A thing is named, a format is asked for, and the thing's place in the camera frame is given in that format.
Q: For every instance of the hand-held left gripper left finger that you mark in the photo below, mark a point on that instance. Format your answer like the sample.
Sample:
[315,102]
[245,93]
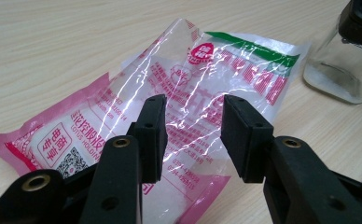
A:
[117,180]

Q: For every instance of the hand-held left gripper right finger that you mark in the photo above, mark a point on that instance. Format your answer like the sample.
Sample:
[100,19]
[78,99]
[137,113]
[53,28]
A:
[247,140]

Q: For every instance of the pink and clear seasoning bag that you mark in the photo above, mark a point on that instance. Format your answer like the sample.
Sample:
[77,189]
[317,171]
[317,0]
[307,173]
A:
[201,77]

